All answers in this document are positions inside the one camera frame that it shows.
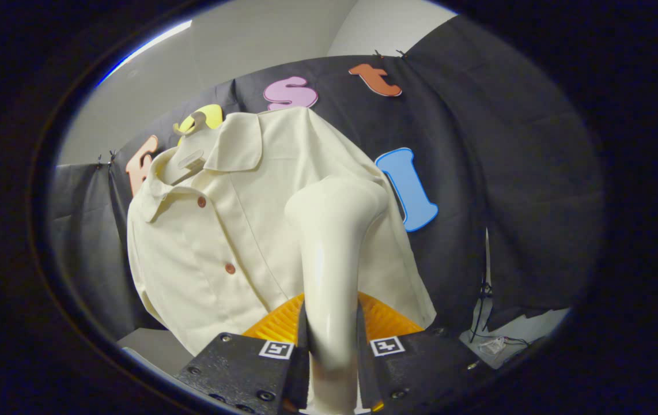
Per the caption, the grey drawer cabinet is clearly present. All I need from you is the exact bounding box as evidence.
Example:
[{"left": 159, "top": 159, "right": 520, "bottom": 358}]
[{"left": 116, "top": 327, "right": 195, "bottom": 376}]

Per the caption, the black backdrop cloth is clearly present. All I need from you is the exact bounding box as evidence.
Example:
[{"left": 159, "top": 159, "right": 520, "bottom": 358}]
[{"left": 47, "top": 14, "right": 604, "bottom": 342}]

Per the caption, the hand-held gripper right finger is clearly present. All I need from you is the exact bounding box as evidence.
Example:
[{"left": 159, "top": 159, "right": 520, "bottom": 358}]
[{"left": 356, "top": 291, "right": 494, "bottom": 413}]

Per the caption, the cream button-up shirt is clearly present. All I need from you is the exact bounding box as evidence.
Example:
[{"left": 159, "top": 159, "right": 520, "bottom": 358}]
[{"left": 127, "top": 108, "right": 438, "bottom": 357}]

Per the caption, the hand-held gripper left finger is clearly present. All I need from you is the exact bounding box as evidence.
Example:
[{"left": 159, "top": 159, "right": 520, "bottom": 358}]
[{"left": 176, "top": 292, "right": 310, "bottom": 415}]

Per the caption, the thin metal stand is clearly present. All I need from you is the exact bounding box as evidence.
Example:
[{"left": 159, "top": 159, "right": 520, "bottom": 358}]
[{"left": 470, "top": 228, "right": 495, "bottom": 345}]

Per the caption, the white garment steamer with hose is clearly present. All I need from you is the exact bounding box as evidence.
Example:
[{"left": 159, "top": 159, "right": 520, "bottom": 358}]
[{"left": 284, "top": 176, "right": 391, "bottom": 415}]

